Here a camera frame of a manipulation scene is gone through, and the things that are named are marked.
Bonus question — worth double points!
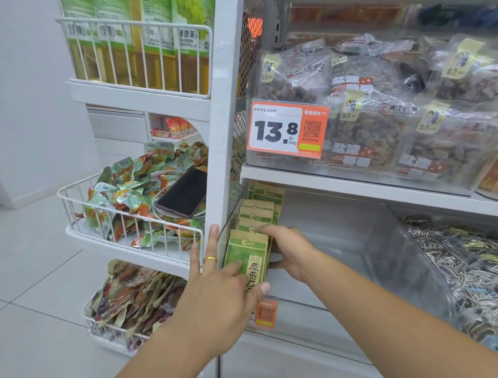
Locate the pile of brown snack bags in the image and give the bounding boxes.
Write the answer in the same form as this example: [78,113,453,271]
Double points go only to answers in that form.
[87,260,187,351]

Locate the empty clear plastic bin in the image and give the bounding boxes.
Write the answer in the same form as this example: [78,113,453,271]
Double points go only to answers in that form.
[217,181,456,365]

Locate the row of red orange packets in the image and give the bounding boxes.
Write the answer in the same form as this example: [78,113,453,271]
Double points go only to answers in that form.
[163,116,195,135]

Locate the person's right forearm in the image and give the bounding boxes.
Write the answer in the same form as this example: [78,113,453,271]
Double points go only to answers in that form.
[307,253,498,378]

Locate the person's right hand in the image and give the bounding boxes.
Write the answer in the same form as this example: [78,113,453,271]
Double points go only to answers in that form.
[256,224,331,285]

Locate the small white wire rack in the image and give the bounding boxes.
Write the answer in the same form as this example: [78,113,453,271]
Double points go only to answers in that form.
[149,126,203,142]

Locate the pile of green snack bags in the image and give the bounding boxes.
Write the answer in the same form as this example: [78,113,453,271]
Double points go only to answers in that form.
[81,141,209,250]

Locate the clear bin of nut bags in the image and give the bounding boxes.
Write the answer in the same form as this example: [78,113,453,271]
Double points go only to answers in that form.
[253,33,498,184]

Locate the black smartphone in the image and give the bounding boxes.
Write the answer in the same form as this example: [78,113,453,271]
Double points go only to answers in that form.
[154,167,209,220]

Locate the orange white price tag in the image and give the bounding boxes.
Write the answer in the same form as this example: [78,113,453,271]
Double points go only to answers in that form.
[247,16,265,39]
[248,295,280,331]
[247,99,330,160]

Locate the row of green packets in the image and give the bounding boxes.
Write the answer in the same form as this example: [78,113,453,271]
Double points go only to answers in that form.
[224,181,287,293]

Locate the white wire end rack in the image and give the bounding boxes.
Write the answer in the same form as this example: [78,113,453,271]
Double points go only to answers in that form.
[54,0,218,357]

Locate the sunflower seed packets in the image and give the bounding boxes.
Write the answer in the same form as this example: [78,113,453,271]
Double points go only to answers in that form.
[403,216,498,351]

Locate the green snack packet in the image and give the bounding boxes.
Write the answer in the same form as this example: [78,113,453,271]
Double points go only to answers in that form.
[223,229,270,293]

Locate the person's left hand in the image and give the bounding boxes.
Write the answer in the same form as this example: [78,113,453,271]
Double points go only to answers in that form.
[165,224,271,361]

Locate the white store shelf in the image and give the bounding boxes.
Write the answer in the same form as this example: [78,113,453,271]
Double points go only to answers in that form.
[202,0,498,378]

